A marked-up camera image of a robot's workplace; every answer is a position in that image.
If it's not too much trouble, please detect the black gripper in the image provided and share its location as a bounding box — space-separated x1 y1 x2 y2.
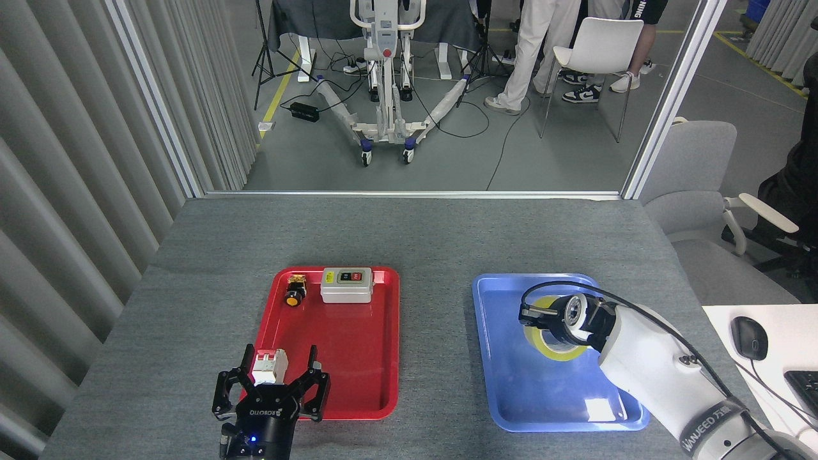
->
519 295 570 343
212 345 332 460

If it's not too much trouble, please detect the yellow tape roll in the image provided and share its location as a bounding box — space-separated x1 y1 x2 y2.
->
523 295 592 363

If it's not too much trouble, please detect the white red circuit breaker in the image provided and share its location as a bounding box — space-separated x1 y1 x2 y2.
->
251 348 288 387

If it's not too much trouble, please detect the blue plastic tray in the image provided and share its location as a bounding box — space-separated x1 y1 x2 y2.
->
472 273 651 433

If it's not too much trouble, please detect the red plastic tray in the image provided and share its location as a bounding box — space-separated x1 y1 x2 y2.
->
239 266 401 421

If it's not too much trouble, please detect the black computer mouse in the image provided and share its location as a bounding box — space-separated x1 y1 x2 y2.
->
730 316 769 362

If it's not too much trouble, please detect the person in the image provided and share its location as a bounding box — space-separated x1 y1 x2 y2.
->
609 0 669 94
560 0 626 104
484 0 585 116

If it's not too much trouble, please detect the grey office chair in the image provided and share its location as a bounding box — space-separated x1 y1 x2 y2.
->
639 118 803 306

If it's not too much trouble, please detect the black tripod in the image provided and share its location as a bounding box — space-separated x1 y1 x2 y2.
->
251 0 318 111
457 0 512 107

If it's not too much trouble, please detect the white plastic chair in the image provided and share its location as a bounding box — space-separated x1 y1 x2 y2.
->
539 17 645 144

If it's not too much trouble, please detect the black keyboard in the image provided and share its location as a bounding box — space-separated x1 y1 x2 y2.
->
783 371 818 419

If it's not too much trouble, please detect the black garment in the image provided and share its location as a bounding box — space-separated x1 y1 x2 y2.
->
722 16 818 301

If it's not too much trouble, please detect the grey pleated curtain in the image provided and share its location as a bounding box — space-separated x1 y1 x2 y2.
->
0 0 259 460
745 0 818 81

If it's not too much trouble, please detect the white stand on wheels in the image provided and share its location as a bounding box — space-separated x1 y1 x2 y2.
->
316 0 477 168

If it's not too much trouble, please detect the black table cloth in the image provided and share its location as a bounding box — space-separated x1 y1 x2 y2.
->
267 0 493 53

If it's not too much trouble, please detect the grey push button switch box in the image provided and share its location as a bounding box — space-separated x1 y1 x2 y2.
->
320 267 373 303

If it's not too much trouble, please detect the black floor cable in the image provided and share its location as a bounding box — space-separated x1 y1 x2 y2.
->
486 96 531 191

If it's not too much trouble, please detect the silver horizontal rail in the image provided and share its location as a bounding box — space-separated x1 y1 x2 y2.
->
203 190 624 201

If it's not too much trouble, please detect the black mouse cable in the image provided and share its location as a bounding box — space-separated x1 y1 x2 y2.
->
735 358 818 435

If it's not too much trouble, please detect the silver post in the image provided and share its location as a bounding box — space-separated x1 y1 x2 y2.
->
105 0 205 199
621 0 729 200

